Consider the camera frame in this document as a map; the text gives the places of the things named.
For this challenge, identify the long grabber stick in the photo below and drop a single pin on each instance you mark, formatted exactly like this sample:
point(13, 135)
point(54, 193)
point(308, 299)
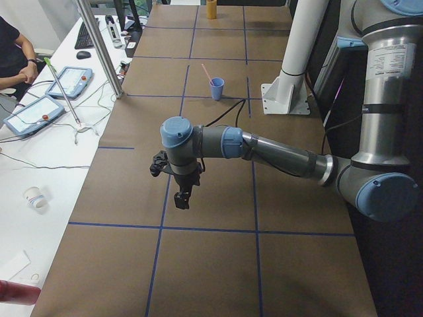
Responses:
point(61, 89)

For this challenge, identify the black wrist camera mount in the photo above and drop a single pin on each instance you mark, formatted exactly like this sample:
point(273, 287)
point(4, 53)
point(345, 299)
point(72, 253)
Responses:
point(160, 164)

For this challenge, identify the white paper cup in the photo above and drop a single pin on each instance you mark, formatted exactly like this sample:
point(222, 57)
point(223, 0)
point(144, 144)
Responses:
point(35, 197)

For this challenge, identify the seated person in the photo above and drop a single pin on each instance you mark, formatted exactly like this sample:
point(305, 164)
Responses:
point(19, 68)

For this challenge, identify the white paper slip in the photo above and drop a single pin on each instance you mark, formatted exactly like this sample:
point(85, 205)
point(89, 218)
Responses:
point(15, 265)

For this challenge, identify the teach pendant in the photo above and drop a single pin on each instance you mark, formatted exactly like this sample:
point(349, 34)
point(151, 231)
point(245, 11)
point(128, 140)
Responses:
point(34, 116)
point(74, 80)

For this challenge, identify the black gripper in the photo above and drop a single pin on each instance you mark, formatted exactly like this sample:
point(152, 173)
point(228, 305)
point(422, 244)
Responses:
point(185, 181)

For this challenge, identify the upper teach pendant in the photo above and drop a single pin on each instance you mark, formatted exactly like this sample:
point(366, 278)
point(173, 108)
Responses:
point(74, 80)

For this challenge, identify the lower teach pendant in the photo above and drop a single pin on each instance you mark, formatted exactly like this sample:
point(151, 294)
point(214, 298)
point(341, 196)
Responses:
point(34, 116)

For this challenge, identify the brown wooden cup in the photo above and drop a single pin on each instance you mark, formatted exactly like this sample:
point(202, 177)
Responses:
point(211, 9)

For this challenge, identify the blue plastic cup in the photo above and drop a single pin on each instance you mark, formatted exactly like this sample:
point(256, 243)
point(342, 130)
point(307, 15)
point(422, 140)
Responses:
point(216, 88)

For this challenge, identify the white camera stand pole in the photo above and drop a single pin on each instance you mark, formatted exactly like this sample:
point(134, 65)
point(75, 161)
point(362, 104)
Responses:
point(287, 94)

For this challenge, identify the aluminium frame post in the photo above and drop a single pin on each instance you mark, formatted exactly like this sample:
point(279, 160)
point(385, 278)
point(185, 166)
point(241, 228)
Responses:
point(100, 47)

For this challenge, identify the red bottle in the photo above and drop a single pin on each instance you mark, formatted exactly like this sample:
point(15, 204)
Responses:
point(17, 293)

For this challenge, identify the black computer mouse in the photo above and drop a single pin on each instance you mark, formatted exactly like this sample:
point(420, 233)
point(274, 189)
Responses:
point(83, 54)

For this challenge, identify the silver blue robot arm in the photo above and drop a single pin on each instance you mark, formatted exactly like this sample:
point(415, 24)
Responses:
point(374, 180)

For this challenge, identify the black keyboard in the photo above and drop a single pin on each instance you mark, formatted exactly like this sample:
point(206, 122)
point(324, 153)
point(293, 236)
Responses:
point(84, 40)

